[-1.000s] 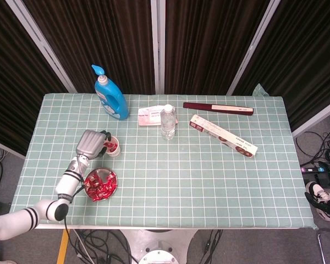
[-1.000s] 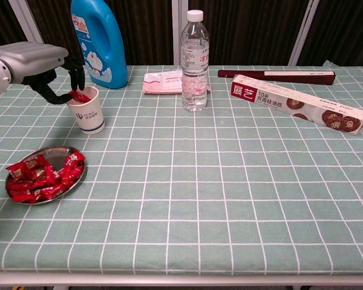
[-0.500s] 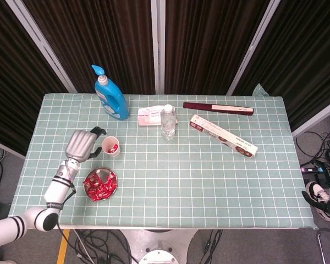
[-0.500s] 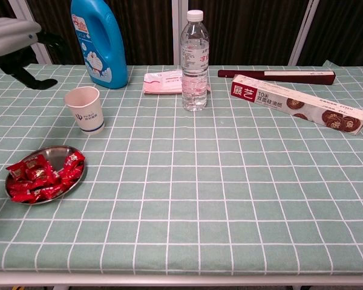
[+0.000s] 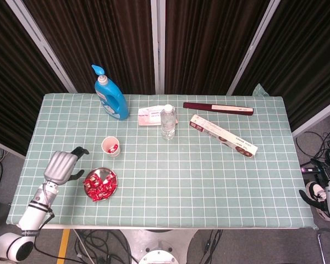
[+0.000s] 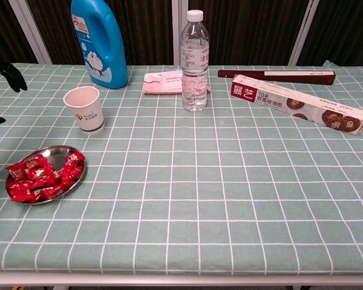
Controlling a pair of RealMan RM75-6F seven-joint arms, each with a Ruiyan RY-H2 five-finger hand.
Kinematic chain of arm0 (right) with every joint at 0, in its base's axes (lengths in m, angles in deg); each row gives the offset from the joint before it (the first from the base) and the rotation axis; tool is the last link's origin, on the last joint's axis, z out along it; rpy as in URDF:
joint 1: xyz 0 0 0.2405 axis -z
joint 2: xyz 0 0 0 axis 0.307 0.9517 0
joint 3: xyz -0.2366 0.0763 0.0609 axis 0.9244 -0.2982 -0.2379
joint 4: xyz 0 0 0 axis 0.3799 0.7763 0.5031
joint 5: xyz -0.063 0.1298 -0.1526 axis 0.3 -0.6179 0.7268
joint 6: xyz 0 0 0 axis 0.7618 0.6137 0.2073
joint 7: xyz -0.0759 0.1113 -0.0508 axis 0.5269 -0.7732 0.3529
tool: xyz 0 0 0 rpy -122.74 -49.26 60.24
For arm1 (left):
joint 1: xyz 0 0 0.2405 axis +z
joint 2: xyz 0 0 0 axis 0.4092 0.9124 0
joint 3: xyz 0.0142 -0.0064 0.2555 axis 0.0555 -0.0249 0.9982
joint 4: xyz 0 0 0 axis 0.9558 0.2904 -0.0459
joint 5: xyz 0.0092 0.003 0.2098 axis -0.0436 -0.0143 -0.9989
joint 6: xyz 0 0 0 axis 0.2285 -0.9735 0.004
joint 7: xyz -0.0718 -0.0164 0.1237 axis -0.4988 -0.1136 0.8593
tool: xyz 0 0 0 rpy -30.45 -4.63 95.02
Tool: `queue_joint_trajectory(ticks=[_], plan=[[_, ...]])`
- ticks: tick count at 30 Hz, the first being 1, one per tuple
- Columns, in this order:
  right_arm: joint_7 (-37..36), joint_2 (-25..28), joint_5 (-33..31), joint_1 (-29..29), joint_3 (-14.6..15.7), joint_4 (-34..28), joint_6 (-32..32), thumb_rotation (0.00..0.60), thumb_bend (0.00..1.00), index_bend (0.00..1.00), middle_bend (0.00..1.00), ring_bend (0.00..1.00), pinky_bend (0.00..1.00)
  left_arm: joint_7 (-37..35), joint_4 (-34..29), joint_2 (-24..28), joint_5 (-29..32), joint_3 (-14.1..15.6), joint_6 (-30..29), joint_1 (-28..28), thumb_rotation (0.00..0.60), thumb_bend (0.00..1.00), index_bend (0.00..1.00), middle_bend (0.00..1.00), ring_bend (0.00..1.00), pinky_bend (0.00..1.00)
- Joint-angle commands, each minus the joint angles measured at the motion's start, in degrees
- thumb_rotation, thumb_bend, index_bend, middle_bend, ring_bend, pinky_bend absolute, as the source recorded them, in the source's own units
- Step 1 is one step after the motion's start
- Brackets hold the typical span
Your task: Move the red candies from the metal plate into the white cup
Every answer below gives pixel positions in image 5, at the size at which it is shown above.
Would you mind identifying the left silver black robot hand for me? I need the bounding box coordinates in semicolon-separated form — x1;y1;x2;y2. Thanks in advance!
43;146;90;185

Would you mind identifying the round silver metal plate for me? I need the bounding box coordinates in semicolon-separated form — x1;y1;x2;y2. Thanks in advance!
83;167;118;202

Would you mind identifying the white paper cup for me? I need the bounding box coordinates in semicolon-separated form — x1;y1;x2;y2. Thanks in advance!
101;136;121;158

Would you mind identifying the white black sneaker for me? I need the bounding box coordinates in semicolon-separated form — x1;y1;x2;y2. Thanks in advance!
305;181;330;222

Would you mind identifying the black power strip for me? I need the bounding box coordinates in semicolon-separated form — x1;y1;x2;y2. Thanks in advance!
301;163;324;174

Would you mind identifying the yellow floor tape strip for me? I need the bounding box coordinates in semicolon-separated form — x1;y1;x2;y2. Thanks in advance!
56;229;72;264

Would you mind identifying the blue detergent pump bottle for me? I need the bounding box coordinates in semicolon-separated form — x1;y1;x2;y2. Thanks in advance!
91;64;130;121

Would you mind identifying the dark brown curtain panel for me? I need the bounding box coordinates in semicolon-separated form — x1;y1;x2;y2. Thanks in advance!
232;0;330;130
21;0;156;94
0;0;69;155
164;0;270;96

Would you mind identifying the pink white tissue packet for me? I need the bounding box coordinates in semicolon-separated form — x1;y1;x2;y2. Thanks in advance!
137;104;179;127

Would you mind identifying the clear plastic water bottle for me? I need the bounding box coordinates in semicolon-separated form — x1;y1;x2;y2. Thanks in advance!
159;103;177;141

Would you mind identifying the green checked tablecloth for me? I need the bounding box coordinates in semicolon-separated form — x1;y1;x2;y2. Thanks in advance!
5;83;317;229

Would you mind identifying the white baking paper box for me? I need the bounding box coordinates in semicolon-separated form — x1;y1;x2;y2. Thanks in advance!
189;114;259;160

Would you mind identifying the long dark red box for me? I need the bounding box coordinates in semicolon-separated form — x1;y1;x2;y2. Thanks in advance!
183;102;255;117

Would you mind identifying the grey metal partition rail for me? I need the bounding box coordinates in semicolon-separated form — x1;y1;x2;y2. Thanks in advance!
291;96;330;138
0;136;26;160

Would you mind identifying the white table frame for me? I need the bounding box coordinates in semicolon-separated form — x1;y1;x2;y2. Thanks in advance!
41;223;314;230

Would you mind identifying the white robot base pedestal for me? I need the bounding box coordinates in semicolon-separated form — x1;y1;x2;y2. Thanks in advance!
118;228;199;264

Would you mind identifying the grey metal partition post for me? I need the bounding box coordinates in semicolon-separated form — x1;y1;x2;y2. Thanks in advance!
4;0;78;94
227;0;281;96
150;0;166;95

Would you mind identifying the black cable with plug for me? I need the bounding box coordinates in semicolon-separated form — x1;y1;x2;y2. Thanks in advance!
200;229;223;264

